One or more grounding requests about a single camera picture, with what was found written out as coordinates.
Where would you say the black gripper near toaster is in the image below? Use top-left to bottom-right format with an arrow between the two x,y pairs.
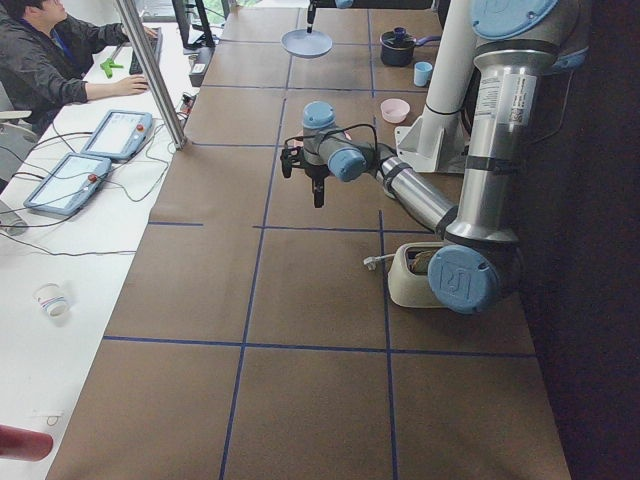
280,0 -> 328,208

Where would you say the blue plate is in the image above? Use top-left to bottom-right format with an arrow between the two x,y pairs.
281,29 -> 333,59

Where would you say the silver blue robot arm near toaster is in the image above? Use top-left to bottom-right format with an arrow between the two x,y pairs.
280,1 -> 591,314

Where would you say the pink bowl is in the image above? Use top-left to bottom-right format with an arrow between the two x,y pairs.
380,98 -> 410,124

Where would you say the dark blue pot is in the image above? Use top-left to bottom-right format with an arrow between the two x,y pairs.
380,27 -> 441,67

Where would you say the light blue cup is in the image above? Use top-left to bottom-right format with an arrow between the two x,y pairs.
413,61 -> 433,87

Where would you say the white pillar with base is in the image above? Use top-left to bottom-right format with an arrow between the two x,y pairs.
395,0 -> 477,174

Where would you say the black keyboard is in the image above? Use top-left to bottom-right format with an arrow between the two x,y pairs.
128,27 -> 164,76

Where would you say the green tool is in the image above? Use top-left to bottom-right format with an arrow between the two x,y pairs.
100,58 -> 124,79

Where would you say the seated person in black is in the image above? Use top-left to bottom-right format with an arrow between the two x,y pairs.
1,1 -> 148,135

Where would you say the paper cup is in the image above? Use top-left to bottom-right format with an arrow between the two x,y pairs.
33,283 -> 69,318

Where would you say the red bottle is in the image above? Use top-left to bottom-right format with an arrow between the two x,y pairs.
0,425 -> 54,462

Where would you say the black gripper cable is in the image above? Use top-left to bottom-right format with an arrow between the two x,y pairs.
284,123 -> 396,186

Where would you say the aluminium frame post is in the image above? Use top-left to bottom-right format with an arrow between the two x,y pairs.
115,0 -> 187,150

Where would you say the white power plug cable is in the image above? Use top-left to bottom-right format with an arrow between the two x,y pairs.
362,253 -> 399,273

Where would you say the teach pendant near post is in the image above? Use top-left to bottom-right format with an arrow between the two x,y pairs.
81,110 -> 153,162

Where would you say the teach pendant far from post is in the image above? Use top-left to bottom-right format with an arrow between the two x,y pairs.
23,153 -> 112,216

